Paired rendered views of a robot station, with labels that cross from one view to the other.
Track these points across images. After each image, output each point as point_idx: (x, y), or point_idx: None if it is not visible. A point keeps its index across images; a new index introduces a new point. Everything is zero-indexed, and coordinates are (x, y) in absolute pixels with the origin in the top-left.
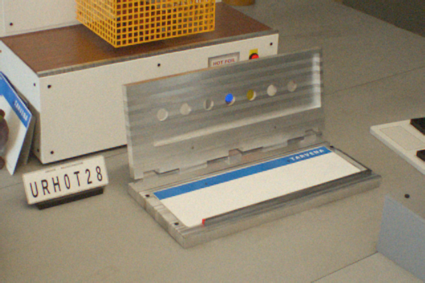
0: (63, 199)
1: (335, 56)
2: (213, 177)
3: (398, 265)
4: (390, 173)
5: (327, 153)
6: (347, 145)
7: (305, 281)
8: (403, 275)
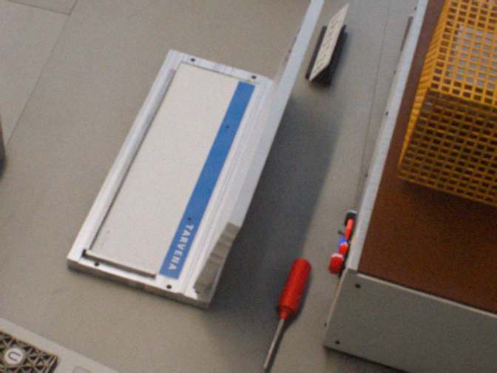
0: (316, 43)
1: None
2: (231, 141)
3: None
4: (71, 306)
5: (160, 265)
6: (165, 334)
7: (42, 81)
8: None
